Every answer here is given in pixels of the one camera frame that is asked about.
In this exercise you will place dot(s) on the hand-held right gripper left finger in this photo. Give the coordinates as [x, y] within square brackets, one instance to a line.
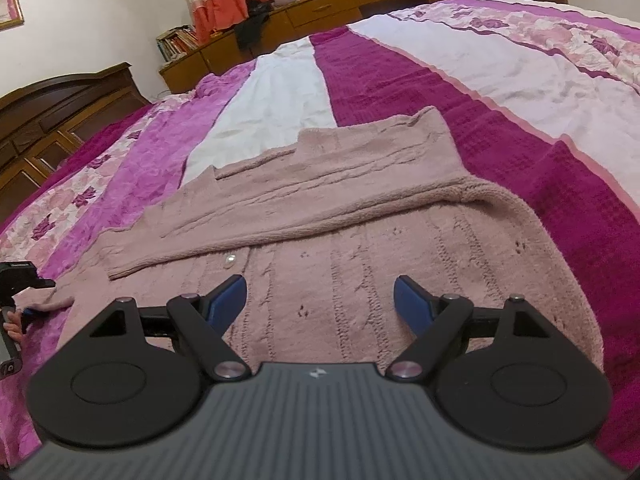
[227, 301]

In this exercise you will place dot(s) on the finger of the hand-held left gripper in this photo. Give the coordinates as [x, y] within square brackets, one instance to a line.
[36, 311]

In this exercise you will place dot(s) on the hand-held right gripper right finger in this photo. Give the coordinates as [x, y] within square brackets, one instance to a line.
[415, 303]

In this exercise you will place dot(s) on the pink knit sweater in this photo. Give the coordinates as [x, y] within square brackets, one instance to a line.
[350, 270]

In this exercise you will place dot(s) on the person's left hand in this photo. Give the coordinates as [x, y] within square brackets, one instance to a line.
[14, 330]

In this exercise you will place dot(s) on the dark wooden headboard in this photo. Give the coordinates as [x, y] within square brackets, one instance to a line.
[50, 120]

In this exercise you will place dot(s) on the magenta striped floral blanket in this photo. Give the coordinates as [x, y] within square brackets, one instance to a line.
[400, 90]

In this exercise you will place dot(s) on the row of books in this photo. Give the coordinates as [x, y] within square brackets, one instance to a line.
[176, 42]

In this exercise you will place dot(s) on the black cloth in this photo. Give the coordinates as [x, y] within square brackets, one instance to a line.
[252, 25]

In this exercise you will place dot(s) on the long wooden cabinet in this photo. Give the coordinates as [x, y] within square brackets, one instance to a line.
[320, 10]

